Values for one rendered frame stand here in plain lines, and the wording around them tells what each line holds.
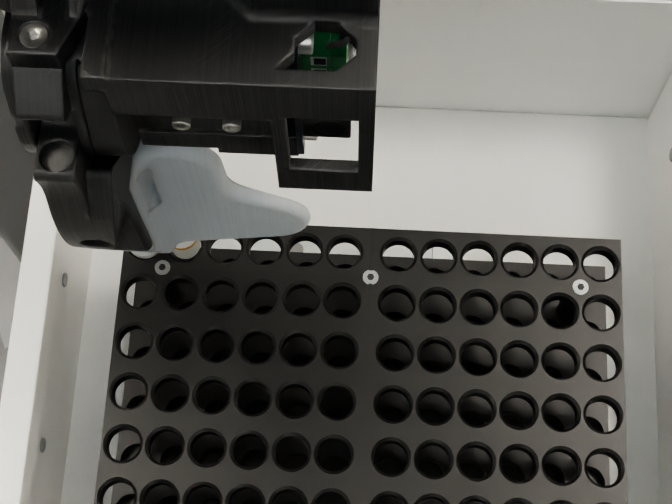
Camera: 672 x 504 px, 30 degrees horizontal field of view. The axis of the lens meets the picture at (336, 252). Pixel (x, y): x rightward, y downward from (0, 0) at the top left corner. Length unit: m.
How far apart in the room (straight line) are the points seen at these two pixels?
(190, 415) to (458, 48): 0.18
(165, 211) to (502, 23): 0.18
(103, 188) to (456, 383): 0.17
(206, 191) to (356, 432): 0.12
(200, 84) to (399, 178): 0.27
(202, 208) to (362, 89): 0.10
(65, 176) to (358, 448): 0.17
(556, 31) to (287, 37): 0.23
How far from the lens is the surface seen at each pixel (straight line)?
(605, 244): 0.45
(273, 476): 0.42
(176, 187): 0.34
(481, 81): 0.52
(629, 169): 0.54
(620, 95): 0.53
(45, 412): 0.46
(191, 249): 0.44
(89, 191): 0.30
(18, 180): 1.16
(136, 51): 0.27
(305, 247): 0.50
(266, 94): 0.26
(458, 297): 0.44
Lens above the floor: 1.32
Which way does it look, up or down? 70 degrees down
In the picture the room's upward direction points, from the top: 1 degrees counter-clockwise
